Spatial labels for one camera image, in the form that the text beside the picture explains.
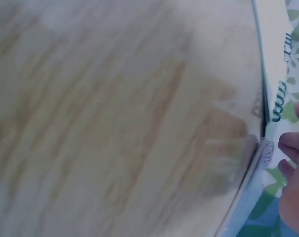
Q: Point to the person's right hand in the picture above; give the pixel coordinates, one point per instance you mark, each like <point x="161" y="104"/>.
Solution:
<point x="295" y="195"/>

